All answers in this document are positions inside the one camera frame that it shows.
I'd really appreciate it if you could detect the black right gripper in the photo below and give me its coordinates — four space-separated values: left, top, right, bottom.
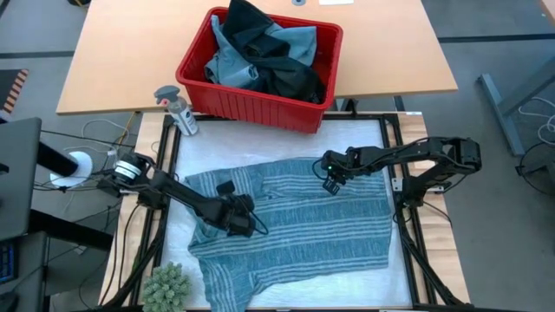
323 148 363 196

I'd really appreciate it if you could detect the white floor cable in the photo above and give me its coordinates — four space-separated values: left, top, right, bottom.
517 95 555 147

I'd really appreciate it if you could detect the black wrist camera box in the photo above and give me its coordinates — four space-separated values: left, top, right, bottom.
320 160 344 182
215 179 238 197

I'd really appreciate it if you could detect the light wooden desk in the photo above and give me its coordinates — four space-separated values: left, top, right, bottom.
55 0 460 116

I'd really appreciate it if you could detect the dark grey monitor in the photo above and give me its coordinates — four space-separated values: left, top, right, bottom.
0 116 43 243

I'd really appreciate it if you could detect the blue white striped shirt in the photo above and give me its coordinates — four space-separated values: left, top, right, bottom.
183 157 394 312

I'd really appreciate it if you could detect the grey metal desk leg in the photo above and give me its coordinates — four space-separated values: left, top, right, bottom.
475 55 555 158

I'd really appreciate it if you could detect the yellow cable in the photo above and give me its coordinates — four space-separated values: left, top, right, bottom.
115 111 137 151

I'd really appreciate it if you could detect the backlit keyboard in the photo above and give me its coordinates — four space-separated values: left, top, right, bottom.
0 241 19 286

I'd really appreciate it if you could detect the light blue garment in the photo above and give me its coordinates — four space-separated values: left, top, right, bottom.
203 14 318 90

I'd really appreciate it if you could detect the black floor cable loop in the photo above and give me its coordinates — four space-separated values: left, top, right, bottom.
514 141 555 212

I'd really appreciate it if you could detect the black aluminium frame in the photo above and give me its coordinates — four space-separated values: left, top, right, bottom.
101 110 467 312

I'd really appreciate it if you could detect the black garment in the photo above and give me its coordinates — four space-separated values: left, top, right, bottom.
242 51 327 105

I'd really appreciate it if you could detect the green artificial plant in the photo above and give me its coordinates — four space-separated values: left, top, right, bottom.
140 261 193 312

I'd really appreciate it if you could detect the clear spray bottle grey trigger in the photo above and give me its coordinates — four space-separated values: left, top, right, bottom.
153 84 200 137

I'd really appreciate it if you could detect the thin white cable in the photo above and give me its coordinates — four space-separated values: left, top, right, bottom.
81 118 136 146

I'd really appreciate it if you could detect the red plastic bin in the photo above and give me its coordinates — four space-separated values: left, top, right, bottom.
174 5 345 135

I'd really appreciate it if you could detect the white round base disc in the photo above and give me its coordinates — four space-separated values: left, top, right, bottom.
49 150 95 189

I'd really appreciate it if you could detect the hazard striped mat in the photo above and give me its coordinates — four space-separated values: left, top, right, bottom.
0 68 30 116

